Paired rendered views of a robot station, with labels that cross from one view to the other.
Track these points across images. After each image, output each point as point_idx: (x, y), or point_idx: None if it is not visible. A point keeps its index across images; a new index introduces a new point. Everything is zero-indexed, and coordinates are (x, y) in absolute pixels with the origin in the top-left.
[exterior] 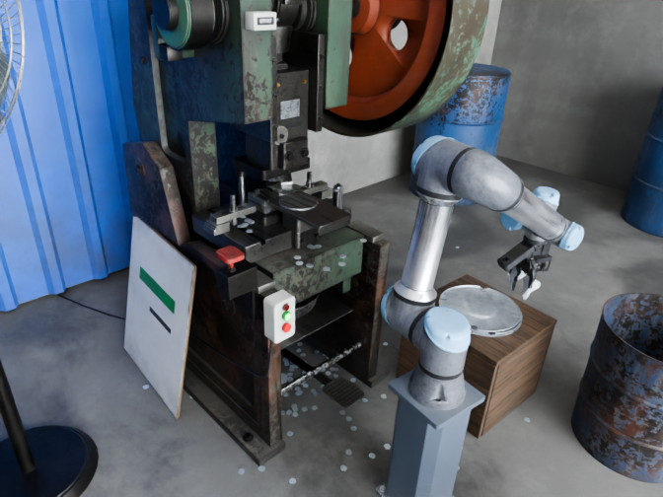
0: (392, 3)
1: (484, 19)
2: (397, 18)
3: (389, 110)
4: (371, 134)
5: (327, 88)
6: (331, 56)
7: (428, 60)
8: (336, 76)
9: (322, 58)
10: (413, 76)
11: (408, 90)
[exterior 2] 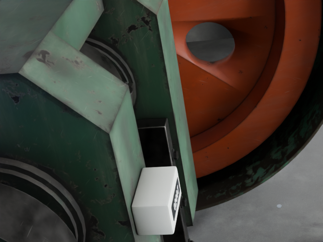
0: (189, 2)
1: None
2: (205, 21)
3: (236, 156)
4: (222, 201)
5: (188, 194)
6: (181, 145)
7: (301, 73)
8: (188, 164)
9: (177, 159)
10: (276, 100)
11: (270, 120)
